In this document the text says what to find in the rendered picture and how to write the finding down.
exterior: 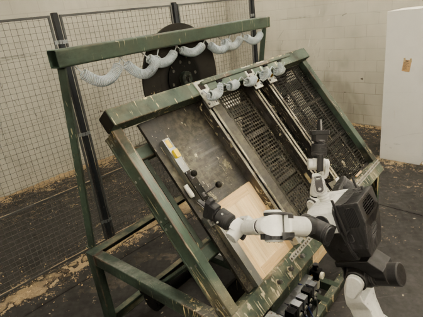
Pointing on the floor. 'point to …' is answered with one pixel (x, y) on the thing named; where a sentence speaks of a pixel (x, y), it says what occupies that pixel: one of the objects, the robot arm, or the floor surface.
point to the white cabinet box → (403, 87)
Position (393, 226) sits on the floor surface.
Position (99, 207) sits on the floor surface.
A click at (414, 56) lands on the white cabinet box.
